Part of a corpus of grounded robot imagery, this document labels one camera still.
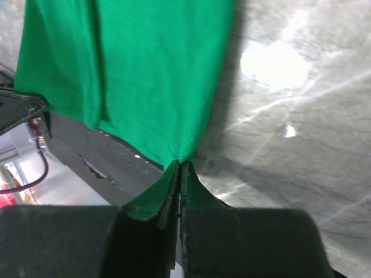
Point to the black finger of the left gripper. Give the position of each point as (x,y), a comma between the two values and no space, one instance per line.
(18,108)

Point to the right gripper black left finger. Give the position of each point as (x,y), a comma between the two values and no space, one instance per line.
(134,240)

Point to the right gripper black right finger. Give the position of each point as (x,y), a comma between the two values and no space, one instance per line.
(223,241)

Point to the green t shirt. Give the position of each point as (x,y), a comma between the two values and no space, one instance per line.
(144,71)

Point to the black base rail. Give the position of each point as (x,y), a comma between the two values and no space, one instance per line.
(54,160)

